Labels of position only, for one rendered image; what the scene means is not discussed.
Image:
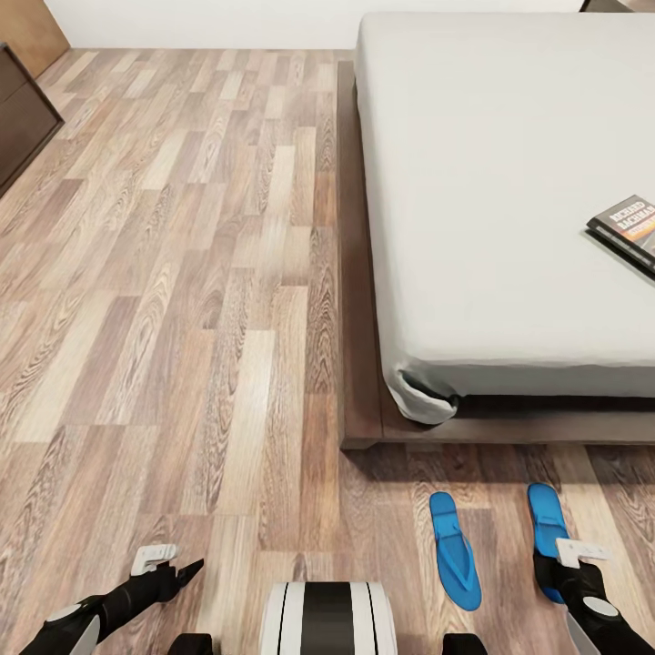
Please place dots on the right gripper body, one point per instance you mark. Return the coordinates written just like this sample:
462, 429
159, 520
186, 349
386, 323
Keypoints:
552, 575

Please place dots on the hardback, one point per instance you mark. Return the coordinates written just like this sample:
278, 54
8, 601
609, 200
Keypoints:
630, 226

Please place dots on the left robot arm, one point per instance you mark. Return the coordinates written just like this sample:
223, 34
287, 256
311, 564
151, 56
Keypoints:
76, 630

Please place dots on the sandal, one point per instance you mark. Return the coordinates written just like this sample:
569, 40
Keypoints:
548, 525
456, 566

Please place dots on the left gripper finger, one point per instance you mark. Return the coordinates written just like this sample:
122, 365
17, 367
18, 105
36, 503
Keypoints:
184, 576

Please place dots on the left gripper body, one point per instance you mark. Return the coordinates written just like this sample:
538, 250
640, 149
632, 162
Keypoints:
145, 590

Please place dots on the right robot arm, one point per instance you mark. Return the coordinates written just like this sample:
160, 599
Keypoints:
595, 625

